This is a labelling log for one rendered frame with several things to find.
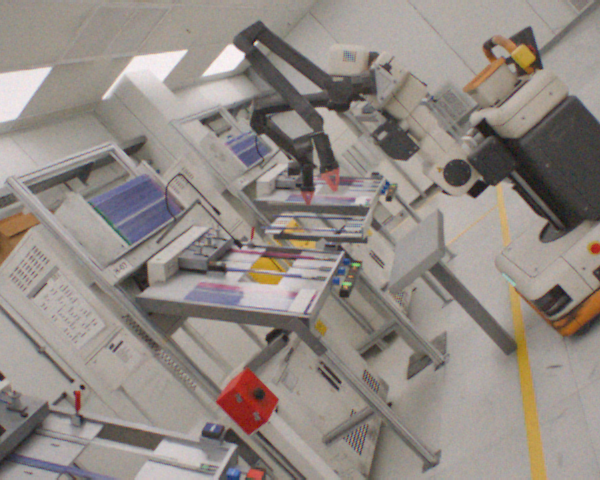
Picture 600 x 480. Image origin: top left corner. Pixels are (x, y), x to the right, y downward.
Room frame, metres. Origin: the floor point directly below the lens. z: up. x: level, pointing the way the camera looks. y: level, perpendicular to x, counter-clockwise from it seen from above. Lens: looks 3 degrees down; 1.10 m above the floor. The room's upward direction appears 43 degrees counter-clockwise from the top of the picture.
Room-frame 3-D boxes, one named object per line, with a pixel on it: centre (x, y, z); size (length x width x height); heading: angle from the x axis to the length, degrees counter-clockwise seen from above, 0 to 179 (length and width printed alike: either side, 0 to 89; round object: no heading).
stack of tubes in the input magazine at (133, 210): (2.84, 0.46, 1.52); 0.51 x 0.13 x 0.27; 155
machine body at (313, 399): (2.84, 0.59, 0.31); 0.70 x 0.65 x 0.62; 155
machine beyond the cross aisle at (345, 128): (7.39, -1.48, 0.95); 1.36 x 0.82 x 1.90; 65
